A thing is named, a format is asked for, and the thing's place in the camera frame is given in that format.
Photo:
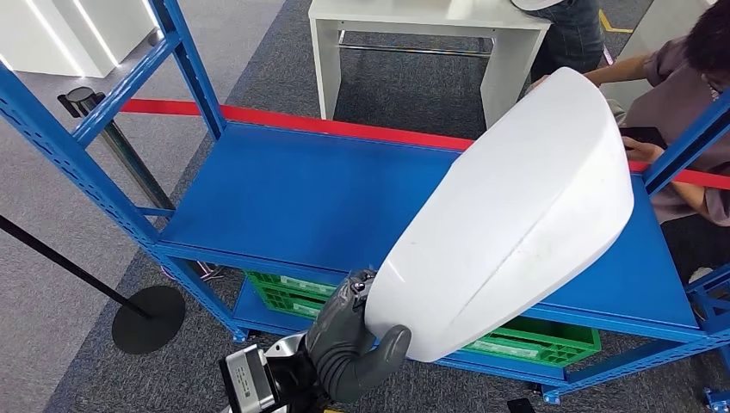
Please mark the black stanchion post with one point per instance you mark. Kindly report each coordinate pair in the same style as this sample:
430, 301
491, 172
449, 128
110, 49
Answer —
51, 255

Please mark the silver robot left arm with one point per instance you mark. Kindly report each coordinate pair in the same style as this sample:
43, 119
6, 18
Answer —
342, 382

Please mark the chrome stanchion post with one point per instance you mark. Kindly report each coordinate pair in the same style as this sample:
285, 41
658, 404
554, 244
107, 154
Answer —
122, 151

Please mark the white cabinet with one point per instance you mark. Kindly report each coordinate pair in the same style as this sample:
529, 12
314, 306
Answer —
68, 34

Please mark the pale grey panel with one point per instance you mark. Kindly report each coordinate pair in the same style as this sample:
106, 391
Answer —
650, 34

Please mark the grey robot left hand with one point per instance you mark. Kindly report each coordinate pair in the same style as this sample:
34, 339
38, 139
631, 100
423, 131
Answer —
336, 319

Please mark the black smartphone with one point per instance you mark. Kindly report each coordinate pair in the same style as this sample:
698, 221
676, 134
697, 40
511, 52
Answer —
641, 135

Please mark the white table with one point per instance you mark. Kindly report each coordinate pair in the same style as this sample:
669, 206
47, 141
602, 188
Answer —
428, 17

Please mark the person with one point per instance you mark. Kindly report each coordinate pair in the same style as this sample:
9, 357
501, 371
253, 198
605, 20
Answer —
678, 91
570, 40

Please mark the white curved plastic part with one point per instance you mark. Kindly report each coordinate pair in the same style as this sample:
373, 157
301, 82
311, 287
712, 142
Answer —
507, 216

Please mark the blue metal shelf rack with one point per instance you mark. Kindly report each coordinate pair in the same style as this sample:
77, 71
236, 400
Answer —
296, 199
710, 296

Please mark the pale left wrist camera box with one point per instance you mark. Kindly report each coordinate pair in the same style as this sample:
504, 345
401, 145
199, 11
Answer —
248, 379

